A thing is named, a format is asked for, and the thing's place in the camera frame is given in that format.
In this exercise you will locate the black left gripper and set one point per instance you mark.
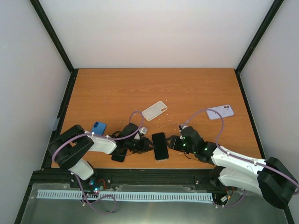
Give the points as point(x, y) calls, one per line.
point(145, 147)

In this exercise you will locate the light blue cable duct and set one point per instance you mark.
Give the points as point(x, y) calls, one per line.
point(127, 196)

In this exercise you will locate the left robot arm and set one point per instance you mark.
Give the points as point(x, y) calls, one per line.
point(68, 149)

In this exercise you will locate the lilac phone case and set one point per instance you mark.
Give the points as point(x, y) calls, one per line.
point(223, 110)

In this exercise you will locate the black left frame post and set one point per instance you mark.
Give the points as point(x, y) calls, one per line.
point(52, 34)

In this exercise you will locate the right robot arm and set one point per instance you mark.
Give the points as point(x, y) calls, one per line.
point(267, 178)

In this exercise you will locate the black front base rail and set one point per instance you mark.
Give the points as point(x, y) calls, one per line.
point(198, 179)

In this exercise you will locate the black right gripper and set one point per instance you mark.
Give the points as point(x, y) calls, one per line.
point(174, 144)

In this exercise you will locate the black smartphone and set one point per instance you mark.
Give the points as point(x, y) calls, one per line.
point(119, 156)
point(161, 149)

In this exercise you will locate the blue smartphone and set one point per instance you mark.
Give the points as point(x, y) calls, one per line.
point(98, 128)

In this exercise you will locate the black frame post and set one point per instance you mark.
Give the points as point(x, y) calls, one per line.
point(259, 34)
point(52, 34)

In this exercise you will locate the beige silicone phone case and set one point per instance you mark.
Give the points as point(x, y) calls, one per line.
point(154, 111)

